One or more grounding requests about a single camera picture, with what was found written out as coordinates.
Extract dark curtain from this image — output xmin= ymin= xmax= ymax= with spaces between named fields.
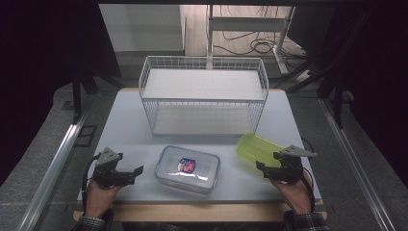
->
xmin=0 ymin=0 xmax=122 ymax=187
xmin=287 ymin=0 xmax=408 ymax=189

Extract black metal stand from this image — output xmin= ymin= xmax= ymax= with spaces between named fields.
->
xmin=70 ymin=62 xmax=126 ymax=125
xmin=285 ymin=57 xmax=355 ymax=130

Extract person's left hand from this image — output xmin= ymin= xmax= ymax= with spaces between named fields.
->
xmin=84 ymin=177 xmax=125 ymax=219

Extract clear lidded food container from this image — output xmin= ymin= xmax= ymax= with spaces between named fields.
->
xmin=154 ymin=145 xmax=221 ymax=195

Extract aluminium rail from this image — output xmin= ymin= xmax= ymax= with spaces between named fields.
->
xmin=319 ymin=97 xmax=397 ymax=231
xmin=14 ymin=95 xmax=94 ymax=231

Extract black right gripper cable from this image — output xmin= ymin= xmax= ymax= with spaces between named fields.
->
xmin=300 ymin=137 xmax=318 ymax=214

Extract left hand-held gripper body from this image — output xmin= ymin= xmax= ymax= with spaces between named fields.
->
xmin=91 ymin=146 xmax=129 ymax=189

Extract black floor cables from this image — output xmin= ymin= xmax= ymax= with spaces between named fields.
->
xmin=213 ymin=5 xmax=307 ymax=60

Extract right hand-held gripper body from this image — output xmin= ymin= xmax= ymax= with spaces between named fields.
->
xmin=272 ymin=144 xmax=318 ymax=186

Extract person's right hand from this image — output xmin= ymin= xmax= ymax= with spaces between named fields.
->
xmin=270 ymin=171 xmax=313 ymax=216

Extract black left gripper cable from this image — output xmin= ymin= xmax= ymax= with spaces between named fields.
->
xmin=81 ymin=153 xmax=102 ymax=214

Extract wooden table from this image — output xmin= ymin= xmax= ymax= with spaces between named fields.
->
xmin=72 ymin=87 xmax=328 ymax=223

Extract pale grey table mat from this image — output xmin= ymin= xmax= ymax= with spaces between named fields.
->
xmin=77 ymin=89 xmax=322 ymax=204

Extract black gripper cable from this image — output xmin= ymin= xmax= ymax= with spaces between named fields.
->
xmin=81 ymin=153 xmax=102 ymax=214
xmin=300 ymin=137 xmax=318 ymax=214

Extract yellow-green plastic lid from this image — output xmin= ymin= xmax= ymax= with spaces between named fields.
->
xmin=236 ymin=133 xmax=285 ymax=168

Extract white metal desk frame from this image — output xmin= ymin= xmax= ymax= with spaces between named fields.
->
xmin=206 ymin=4 xmax=296 ymax=76

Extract white wire shelf rack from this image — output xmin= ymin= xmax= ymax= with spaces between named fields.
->
xmin=138 ymin=55 xmax=269 ymax=137

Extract white cabinet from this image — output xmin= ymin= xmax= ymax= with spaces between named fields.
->
xmin=98 ymin=3 xmax=188 ymax=54

